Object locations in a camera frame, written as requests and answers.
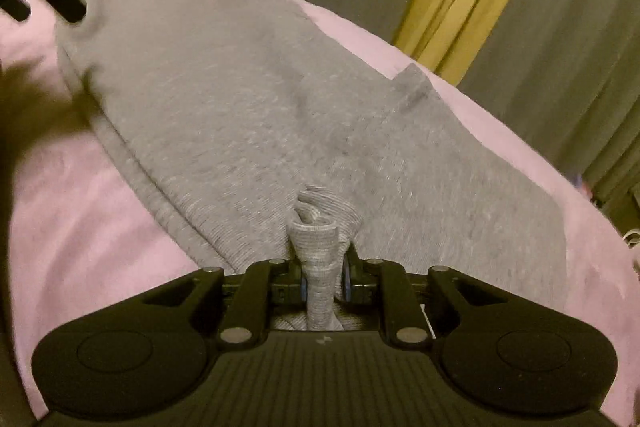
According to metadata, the pink bed blanket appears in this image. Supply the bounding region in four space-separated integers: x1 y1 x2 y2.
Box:
1 0 639 426

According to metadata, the white cable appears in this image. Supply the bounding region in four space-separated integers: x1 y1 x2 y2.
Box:
624 229 640 278

